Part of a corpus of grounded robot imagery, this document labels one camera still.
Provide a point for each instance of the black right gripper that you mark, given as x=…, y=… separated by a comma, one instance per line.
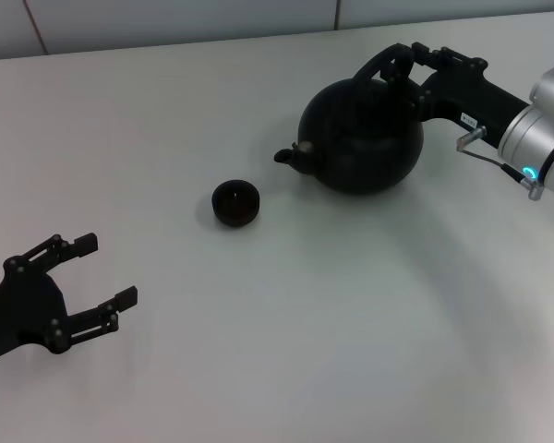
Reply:
x=466, y=94

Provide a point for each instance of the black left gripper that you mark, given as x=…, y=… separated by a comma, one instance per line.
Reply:
x=23, y=309

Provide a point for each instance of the black round teapot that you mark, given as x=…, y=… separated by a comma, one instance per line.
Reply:
x=360, y=138

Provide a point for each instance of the small dark teacup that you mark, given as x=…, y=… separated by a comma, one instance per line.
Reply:
x=235, y=214

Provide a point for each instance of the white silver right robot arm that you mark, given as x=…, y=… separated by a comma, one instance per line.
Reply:
x=526, y=138

